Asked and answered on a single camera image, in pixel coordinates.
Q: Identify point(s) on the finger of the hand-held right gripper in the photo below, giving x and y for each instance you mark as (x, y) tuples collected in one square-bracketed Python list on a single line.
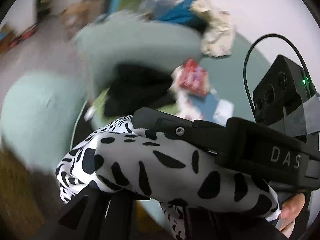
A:
[(175, 130)]

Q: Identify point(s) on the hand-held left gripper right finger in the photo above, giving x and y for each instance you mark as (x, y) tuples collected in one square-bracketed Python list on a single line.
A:
[(225, 227)]

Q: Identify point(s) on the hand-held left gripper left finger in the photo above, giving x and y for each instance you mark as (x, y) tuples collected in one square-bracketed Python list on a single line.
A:
[(120, 217)]

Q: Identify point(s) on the black-spotted white garment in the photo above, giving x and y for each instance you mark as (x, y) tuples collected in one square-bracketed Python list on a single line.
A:
[(155, 165)]

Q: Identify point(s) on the person's right hand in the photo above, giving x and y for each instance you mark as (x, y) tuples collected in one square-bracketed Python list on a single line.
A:
[(291, 207)]

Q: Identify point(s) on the black cloth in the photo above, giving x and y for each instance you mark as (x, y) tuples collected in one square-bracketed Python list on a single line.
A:
[(140, 87)]

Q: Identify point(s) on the red patterned cloth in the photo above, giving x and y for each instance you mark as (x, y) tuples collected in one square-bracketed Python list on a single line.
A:
[(193, 77)]

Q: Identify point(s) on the pale green sofa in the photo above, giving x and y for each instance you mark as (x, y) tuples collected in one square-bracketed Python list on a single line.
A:
[(140, 42)]

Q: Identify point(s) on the beige crumpled cloth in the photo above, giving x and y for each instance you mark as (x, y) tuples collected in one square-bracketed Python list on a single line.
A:
[(217, 33)]

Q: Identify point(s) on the blue cloth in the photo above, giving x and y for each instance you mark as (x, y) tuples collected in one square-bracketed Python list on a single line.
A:
[(180, 12)]

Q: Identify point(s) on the pale green cushion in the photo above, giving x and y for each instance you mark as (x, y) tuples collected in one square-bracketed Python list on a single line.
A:
[(40, 120)]

